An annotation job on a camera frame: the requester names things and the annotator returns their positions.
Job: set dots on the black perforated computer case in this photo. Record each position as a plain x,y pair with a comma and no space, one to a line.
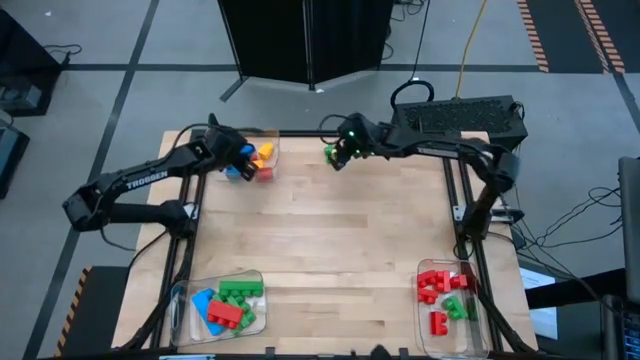
460,112

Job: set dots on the white paper sheet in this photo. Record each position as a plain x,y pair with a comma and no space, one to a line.
542,320

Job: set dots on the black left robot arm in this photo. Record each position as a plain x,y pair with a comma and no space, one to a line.
145,180

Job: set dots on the small yellow block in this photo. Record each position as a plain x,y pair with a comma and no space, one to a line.
258,163
266,151

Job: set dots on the black cabinet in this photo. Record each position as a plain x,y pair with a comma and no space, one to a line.
25,55

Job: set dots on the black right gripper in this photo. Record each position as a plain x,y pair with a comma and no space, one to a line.
362,135

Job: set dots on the large red block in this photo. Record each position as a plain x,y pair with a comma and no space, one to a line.
225,314

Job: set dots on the black partition screen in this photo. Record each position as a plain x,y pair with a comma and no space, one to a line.
300,40

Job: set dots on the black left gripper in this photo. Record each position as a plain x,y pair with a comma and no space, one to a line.
222,145

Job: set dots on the black beam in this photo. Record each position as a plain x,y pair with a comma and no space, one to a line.
575,290

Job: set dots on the black hazard-striped floor mat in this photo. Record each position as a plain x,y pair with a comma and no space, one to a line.
555,30
100,310
627,25

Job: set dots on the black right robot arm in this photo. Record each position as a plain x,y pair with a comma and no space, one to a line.
440,145

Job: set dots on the black electronic device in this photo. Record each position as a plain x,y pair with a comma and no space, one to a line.
620,330

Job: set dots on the black monitor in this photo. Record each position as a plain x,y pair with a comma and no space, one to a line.
631,225

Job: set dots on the black equipment case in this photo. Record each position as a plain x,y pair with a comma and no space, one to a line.
10,150

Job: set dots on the clear plastic bin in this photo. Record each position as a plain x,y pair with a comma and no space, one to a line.
272,137
185,330
450,345

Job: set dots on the blue four-stud block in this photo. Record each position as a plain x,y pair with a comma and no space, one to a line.
202,305

